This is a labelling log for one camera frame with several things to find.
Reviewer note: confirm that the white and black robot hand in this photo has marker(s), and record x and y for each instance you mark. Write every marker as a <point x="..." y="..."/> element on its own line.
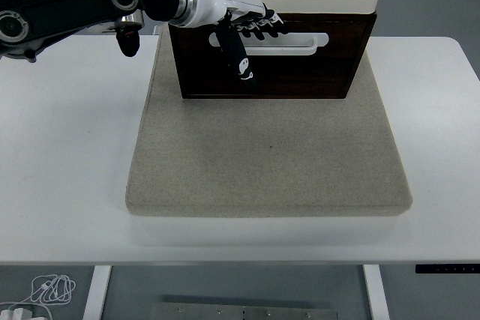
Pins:
<point x="213" y="3"/>

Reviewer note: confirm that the dark wooden drawer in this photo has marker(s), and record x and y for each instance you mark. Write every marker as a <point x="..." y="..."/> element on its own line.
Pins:
<point x="300" y="72"/>

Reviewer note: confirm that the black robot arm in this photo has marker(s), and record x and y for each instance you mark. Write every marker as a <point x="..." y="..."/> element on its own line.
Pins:
<point x="75" y="1"/>

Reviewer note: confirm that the dark wooden drawer case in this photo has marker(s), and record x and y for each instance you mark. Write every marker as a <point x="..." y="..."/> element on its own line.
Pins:
<point x="337" y="15"/>

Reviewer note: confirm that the grey fabric mat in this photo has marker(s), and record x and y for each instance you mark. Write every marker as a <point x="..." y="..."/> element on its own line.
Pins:
<point x="262" y="155"/>

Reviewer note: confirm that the white table leg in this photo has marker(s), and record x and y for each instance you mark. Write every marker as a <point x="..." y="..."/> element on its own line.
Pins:
<point x="375" y="293"/>
<point x="96" y="293"/>

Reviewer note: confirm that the black table control panel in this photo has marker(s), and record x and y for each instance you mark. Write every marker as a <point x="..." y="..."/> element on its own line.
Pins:
<point x="446" y="269"/>

